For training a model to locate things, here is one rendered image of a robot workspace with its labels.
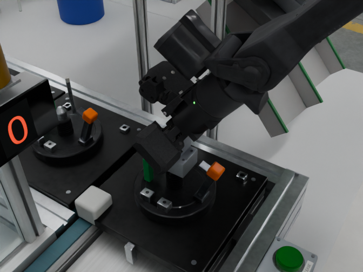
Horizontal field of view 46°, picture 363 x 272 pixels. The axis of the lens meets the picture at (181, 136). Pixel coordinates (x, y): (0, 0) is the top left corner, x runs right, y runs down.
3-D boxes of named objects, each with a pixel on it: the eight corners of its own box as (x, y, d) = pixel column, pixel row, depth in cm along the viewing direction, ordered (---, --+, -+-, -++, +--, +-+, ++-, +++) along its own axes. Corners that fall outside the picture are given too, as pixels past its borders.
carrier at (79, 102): (153, 135, 88) (149, 85, 80) (70, 212, 73) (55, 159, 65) (68, 99, 98) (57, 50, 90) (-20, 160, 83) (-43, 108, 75)
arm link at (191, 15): (294, 46, 50) (223, -29, 49) (273, 80, 45) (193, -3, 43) (233, 93, 59) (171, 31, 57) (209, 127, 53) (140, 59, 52)
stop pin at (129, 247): (138, 259, 68) (135, 244, 66) (133, 265, 68) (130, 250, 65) (130, 255, 69) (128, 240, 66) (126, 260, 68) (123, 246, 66)
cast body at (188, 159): (197, 162, 69) (199, 129, 64) (183, 178, 66) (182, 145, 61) (155, 143, 72) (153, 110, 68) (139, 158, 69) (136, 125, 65)
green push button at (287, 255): (304, 260, 65) (307, 252, 64) (295, 280, 63) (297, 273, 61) (280, 248, 67) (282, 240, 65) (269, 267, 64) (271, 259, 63)
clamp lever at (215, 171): (209, 192, 70) (226, 168, 64) (203, 200, 68) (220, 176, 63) (192, 179, 70) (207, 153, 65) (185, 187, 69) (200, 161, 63)
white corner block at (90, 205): (115, 210, 73) (112, 194, 70) (97, 228, 70) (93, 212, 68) (94, 198, 75) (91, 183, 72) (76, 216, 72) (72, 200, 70)
